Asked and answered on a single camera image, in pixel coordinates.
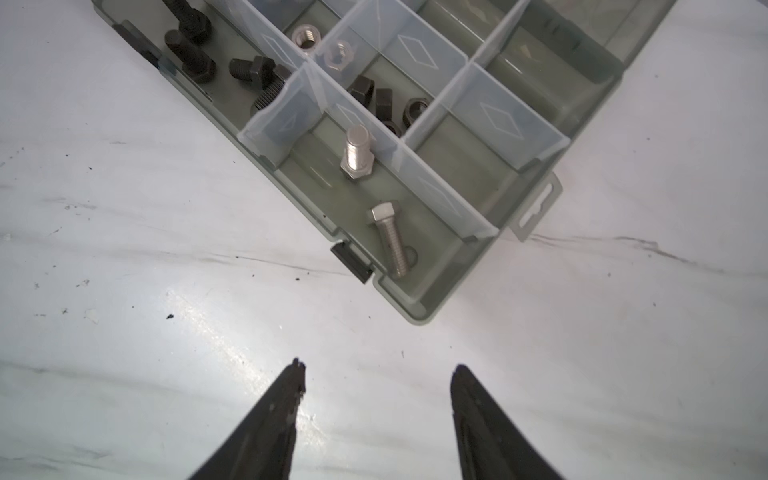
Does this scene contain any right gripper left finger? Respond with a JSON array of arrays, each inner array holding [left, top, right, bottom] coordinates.
[[191, 358, 306, 479]]

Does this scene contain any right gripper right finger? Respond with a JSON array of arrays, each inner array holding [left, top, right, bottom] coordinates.
[[450, 364, 563, 480]]

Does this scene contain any silver hex bolt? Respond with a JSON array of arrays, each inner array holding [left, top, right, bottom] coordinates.
[[370, 201, 410, 278], [340, 125, 375, 180]]

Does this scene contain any black hex bolt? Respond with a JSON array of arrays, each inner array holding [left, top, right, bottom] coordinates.
[[250, 65, 293, 115], [163, 0, 212, 45], [164, 30, 217, 84]]

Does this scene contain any small silver hex nut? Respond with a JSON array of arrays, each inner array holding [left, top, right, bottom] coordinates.
[[323, 40, 355, 73]]

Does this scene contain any grey plastic organizer box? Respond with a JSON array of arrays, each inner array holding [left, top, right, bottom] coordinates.
[[93, 1, 673, 325]]

